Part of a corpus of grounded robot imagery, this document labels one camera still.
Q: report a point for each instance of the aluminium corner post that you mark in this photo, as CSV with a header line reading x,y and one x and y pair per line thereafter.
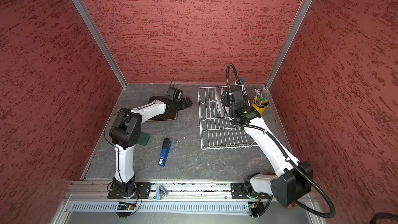
x,y
298,19
85,15

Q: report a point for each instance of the aluminium right corner post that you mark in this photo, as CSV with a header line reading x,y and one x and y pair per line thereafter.
x,y
298,19

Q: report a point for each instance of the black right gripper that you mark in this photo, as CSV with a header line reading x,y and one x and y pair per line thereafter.
x,y
224,99

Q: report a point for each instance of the yellow pen cup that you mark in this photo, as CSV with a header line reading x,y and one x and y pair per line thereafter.
x,y
258,109

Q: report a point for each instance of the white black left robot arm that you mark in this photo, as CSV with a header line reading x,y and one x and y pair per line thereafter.
x,y
125,133

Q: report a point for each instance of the blue white clip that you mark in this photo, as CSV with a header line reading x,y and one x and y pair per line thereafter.
x,y
160,192

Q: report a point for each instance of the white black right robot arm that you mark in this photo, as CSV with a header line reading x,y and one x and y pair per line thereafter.
x,y
288,185

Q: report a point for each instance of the blue black stapler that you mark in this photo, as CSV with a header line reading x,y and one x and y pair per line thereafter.
x,y
166,146

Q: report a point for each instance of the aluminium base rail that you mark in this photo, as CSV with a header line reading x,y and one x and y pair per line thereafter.
x,y
191,197

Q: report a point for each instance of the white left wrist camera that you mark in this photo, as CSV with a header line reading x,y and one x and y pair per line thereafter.
x,y
173,94

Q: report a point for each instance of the pens in cup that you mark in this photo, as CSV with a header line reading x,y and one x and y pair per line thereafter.
x,y
260,100

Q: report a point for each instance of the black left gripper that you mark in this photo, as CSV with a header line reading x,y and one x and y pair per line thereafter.
x,y
184,105

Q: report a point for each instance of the green sponge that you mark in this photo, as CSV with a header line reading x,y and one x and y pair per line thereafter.
x,y
143,139

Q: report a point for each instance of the aluminium left corner post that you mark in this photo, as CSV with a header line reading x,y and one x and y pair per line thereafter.
x,y
85,15

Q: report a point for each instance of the white wire dish rack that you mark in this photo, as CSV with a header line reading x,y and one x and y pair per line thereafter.
x,y
217,132

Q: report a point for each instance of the dark square plate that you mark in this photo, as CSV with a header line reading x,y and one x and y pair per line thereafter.
x,y
160,110

